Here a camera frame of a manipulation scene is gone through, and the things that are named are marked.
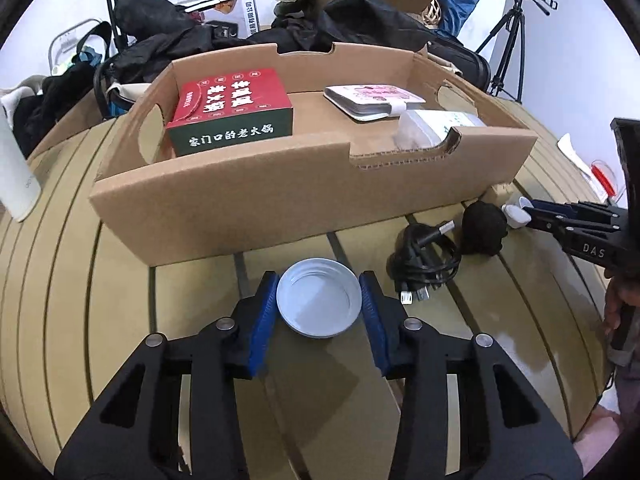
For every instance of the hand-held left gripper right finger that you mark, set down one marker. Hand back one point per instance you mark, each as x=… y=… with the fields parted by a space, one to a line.
x=375 y=325

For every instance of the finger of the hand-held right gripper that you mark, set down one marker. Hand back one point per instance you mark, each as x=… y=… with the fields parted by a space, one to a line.
x=555 y=226
x=550 y=207

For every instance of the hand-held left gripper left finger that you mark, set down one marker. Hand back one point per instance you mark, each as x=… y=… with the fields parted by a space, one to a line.
x=262 y=325

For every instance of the white round lid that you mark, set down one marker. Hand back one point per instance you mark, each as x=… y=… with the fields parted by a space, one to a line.
x=317 y=305

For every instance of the shallow cardboard tray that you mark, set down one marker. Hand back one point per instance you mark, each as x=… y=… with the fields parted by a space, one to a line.
x=280 y=220

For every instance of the white plastic packet box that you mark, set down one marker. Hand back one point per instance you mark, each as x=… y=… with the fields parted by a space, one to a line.
x=430 y=127

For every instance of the pink card case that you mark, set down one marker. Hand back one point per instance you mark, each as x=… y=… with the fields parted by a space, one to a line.
x=372 y=100

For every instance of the red and green carton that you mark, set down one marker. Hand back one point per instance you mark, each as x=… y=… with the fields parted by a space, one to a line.
x=230 y=110

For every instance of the person's right hand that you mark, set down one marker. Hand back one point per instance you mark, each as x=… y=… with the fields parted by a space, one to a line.
x=612 y=307

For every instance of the white printed paper slip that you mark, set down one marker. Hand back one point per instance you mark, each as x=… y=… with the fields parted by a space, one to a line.
x=574 y=152

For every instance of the black tripod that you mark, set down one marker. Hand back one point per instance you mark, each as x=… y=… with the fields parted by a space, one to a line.
x=510 y=45

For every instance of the black duffel bag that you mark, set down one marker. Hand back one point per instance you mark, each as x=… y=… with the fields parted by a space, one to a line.
x=460 y=62

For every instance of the wicker ball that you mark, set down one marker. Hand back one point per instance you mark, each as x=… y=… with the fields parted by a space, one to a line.
x=434 y=12

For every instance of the blue bag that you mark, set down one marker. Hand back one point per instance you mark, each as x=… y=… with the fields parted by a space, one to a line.
x=452 y=2

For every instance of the beige canvas bag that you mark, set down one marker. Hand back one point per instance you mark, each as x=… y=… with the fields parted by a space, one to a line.
x=125 y=94

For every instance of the black clothing pile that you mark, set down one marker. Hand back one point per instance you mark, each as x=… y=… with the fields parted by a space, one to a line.
x=350 y=20

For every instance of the white thermos bottle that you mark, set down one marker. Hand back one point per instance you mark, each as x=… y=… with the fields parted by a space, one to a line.
x=17 y=175

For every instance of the black clothes in box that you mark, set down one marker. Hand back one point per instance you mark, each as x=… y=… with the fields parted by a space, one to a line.
x=55 y=95

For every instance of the printed product carton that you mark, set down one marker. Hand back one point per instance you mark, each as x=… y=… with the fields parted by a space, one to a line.
x=237 y=12

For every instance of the black jacket on wagon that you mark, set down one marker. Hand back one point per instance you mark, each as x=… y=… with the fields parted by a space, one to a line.
x=150 y=15

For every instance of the beige hoodie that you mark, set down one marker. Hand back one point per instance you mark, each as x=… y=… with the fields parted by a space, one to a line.
x=20 y=92

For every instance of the white metal frame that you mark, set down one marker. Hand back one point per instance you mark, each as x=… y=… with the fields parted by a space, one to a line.
x=75 y=28

